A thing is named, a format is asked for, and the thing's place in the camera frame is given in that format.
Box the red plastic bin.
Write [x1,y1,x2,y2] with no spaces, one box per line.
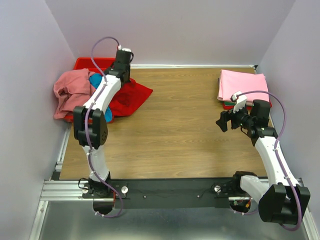
[65,57,118,123]

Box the red t shirt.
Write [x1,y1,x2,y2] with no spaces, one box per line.
[108,78,153,118]

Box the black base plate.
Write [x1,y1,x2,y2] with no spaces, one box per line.
[78,177,250,213]

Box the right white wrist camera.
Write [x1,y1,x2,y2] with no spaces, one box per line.
[230,91,247,113]

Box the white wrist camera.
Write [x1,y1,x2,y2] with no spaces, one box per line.
[230,91,247,113]
[117,45,132,53]

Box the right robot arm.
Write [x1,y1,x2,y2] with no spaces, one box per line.
[214,93,311,229]

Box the folded red shirt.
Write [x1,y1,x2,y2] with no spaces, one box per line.
[222,102,252,110]

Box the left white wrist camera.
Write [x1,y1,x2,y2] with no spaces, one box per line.
[117,45,132,53]

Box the aluminium frame rail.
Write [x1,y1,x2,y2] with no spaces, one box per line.
[29,123,83,240]

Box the blue t shirt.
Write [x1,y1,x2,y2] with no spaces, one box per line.
[89,73,114,123]

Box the dusty pink t shirt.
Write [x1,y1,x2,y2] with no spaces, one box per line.
[53,68,96,120]

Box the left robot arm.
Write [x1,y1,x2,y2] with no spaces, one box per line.
[73,46,134,198]

